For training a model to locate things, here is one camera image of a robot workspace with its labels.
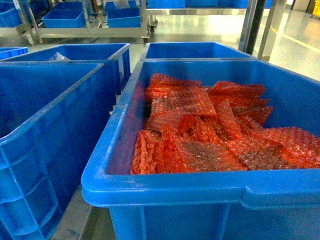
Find blue bin with red wrap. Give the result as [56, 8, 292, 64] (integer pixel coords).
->
[81, 59, 320, 240]

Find background blue bin centre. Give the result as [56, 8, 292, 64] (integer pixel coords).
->
[104, 0, 141, 28]

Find blue bin behind right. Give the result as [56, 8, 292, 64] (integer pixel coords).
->
[140, 42, 253, 61]

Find background blue bin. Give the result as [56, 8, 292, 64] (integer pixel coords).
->
[42, 2, 86, 28]
[104, 0, 141, 28]

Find empty blue bin lower shelf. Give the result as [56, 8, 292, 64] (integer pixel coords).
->
[0, 62, 116, 240]

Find red bubble wrap bags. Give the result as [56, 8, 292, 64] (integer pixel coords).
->
[130, 73, 320, 175]

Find background blue bin left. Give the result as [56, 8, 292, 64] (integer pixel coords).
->
[42, 2, 86, 28]

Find blue bin far lower left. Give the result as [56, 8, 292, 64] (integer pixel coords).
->
[0, 47, 28, 60]

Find blue bin behind left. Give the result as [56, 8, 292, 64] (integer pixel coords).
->
[3, 43, 131, 95]

